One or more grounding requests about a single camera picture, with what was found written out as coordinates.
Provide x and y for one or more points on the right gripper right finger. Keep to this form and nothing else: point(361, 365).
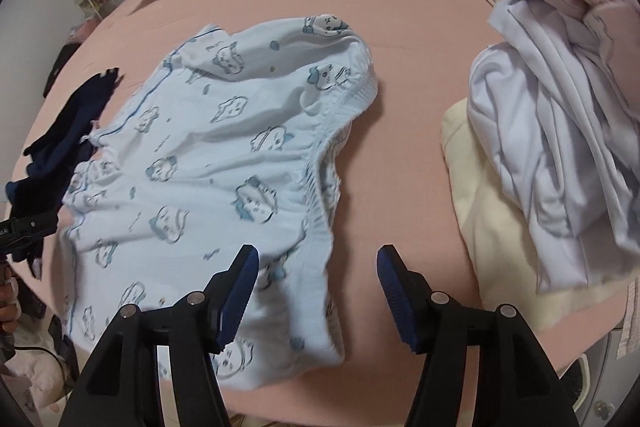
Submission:
point(409, 298)

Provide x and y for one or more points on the navy blue garment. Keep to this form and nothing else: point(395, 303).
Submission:
point(55, 155)

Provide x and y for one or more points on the left hand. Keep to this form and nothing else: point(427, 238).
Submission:
point(10, 310)

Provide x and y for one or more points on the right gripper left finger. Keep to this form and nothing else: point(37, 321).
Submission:
point(228, 293)

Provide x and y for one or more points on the cream yellow garment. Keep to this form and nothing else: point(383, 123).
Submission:
point(496, 235)

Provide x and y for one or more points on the white storage drawer unit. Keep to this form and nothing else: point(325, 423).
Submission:
point(604, 387)

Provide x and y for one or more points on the black bag on floor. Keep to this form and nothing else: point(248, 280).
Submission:
point(66, 53)

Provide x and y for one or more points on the lavender white garment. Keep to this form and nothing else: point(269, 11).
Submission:
point(565, 148)

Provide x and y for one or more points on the light blue pajama pants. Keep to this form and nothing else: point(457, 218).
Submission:
point(231, 141)

